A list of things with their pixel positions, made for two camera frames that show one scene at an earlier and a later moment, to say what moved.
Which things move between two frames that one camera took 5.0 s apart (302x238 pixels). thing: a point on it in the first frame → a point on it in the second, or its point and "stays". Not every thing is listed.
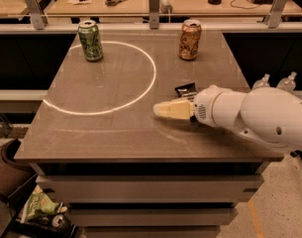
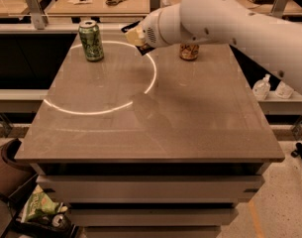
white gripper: [206, 105] → [151, 30]
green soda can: [91, 39] stays
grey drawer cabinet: [151, 199] stays
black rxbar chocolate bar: [188, 90] → [143, 49]
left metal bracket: [38, 18] stays
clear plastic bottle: [263, 82] stays
